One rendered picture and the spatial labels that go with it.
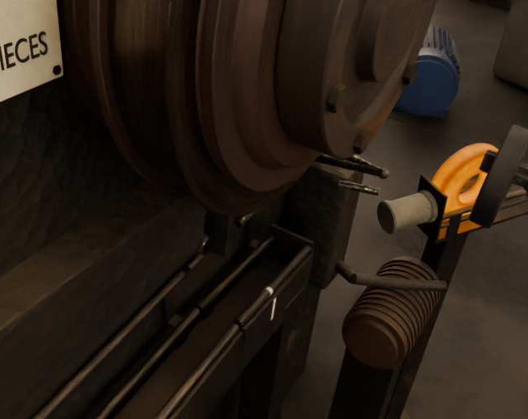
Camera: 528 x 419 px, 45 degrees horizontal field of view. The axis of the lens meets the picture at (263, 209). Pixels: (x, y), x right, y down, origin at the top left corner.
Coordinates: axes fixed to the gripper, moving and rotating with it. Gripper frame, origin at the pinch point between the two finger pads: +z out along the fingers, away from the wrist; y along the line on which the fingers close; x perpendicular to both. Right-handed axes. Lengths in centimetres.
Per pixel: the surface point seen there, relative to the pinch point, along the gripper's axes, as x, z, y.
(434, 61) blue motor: -55, 49, 169
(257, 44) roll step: 27, 19, -47
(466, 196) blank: -17.1, 4.7, 16.6
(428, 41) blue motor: -52, 56, 181
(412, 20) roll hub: 25.8, 12.9, -27.7
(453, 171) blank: -9.5, 7.9, 9.9
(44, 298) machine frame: 1, 31, -60
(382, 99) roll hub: 16.7, 13.7, -27.5
